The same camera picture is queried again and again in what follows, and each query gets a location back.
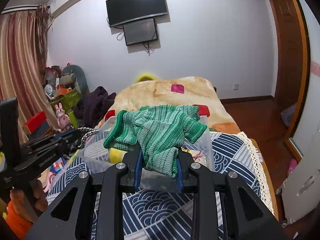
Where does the brown wooden door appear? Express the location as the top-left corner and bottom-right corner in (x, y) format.
(269, 0), (310, 139)

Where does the red box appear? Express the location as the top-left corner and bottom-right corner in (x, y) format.
(22, 111), (47, 135)

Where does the small black wall monitor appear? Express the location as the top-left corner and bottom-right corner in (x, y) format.
(123, 18), (158, 46)

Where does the green cardboard box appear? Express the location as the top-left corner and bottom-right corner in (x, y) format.
(49, 89), (81, 128)

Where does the green knitted doll sweater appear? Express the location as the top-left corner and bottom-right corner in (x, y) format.
(102, 103), (208, 179)

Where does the dark purple garment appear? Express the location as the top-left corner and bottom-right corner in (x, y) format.
(73, 86), (117, 128)

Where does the pink bunny plush toy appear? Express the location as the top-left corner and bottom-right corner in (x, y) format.
(55, 103), (72, 132)

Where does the large black wall television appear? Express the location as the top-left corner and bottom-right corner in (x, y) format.
(106, 0), (168, 27)

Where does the black white braided cord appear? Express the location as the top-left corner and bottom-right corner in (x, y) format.
(77, 127), (100, 149)

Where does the yellow patterned fabric item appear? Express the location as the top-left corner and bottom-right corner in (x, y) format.
(181, 147), (207, 166)

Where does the striped brown curtain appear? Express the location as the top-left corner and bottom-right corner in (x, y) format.
(1, 10), (57, 143)

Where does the clear plastic storage bin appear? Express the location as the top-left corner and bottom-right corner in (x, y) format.
(78, 116), (215, 192)

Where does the green dinosaur plush toy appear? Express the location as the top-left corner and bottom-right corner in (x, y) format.
(59, 64), (89, 96)

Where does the beige plush blanket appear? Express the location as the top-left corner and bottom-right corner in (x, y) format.
(97, 76), (240, 134)

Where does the yellow green plush behind bed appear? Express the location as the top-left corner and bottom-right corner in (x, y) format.
(135, 73), (157, 83)

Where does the left hand orange sleeve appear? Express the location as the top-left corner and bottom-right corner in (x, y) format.
(9, 179), (49, 223)

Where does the yellow round plush toy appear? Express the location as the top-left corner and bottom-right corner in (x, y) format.
(108, 148), (127, 164)

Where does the white folded panel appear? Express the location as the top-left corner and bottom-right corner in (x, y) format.
(281, 131), (320, 224)

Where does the white wall socket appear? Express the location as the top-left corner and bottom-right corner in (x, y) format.
(233, 83), (240, 90)

